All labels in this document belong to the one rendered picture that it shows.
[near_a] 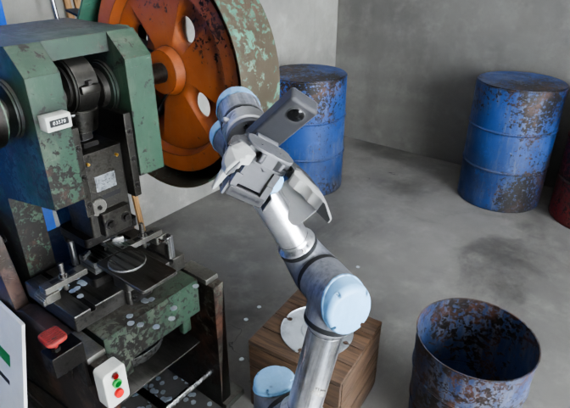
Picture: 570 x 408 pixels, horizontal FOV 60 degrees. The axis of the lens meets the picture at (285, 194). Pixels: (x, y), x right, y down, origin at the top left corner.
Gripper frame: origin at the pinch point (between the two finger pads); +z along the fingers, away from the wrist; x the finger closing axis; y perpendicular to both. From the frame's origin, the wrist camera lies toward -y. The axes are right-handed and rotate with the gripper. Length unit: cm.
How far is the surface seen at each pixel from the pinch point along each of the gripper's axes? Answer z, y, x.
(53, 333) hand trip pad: -61, 91, 2
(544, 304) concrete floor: -114, 37, -227
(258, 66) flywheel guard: -97, 4, -19
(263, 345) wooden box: -83, 92, -74
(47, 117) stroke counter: -79, 40, 26
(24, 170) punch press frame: -90, 63, 26
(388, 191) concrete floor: -258, 61, -208
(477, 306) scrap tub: -76, 37, -139
